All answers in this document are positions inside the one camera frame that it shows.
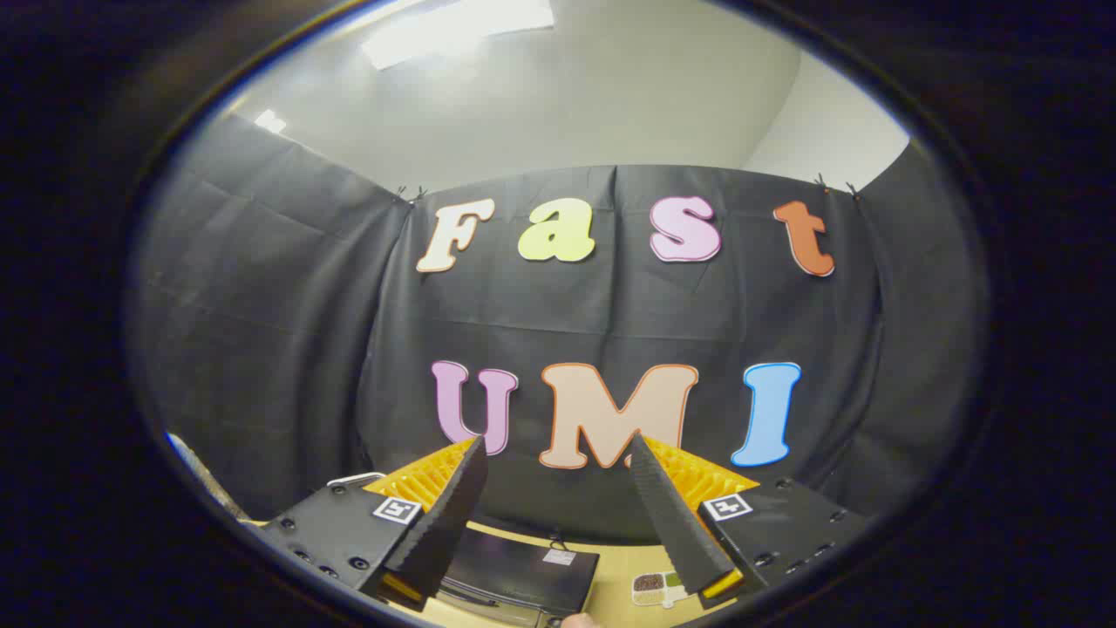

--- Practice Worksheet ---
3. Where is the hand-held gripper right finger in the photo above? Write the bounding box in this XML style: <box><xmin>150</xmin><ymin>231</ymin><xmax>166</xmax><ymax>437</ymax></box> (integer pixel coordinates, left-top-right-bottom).
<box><xmin>628</xmin><ymin>433</ymin><xmax>870</xmax><ymax>611</ymax></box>

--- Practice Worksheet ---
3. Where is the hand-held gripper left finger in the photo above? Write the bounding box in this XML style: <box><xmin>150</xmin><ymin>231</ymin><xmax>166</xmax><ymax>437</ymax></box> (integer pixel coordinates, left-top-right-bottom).
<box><xmin>260</xmin><ymin>435</ymin><xmax>490</xmax><ymax>612</ymax></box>

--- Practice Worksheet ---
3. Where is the black toaster oven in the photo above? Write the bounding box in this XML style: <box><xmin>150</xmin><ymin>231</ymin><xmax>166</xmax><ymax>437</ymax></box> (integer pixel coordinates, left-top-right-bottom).
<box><xmin>436</xmin><ymin>521</ymin><xmax>602</xmax><ymax>628</ymax></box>

